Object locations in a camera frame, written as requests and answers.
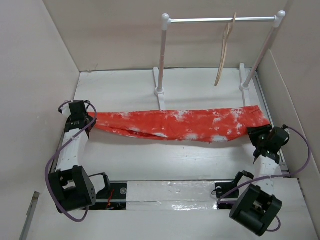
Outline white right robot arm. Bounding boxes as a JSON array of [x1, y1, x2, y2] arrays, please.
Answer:
[[229, 125, 290, 237]]

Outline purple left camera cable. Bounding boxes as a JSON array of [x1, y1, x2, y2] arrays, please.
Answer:
[[44, 100, 98, 223]]

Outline white clothes rack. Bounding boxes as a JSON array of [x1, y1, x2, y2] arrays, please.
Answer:
[[152, 10, 286, 112]]

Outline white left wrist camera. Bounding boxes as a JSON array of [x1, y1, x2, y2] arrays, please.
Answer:
[[58, 101, 71, 119]]

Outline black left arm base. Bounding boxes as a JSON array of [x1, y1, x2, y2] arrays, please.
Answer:
[[89, 172, 128, 211]]

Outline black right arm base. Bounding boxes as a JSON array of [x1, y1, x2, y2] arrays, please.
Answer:
[[211, 170, 256, 211]]

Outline purple camera cable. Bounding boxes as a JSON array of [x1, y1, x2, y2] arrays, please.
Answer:
[[44, 100, 98, 223], [216, 126, 312, 232]]

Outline orange white tie-dye trousers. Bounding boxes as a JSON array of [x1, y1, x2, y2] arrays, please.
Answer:
[[94, 105, 271, 143]]

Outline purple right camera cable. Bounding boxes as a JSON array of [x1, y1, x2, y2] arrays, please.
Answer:
[[216, 126, 312, 232]]

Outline beige plastic hanger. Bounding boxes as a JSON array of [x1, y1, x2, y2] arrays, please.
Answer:
[[214, 12, 237, 87]]

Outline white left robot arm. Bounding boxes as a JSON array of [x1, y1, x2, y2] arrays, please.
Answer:
[[48, 100, 112, 213]]

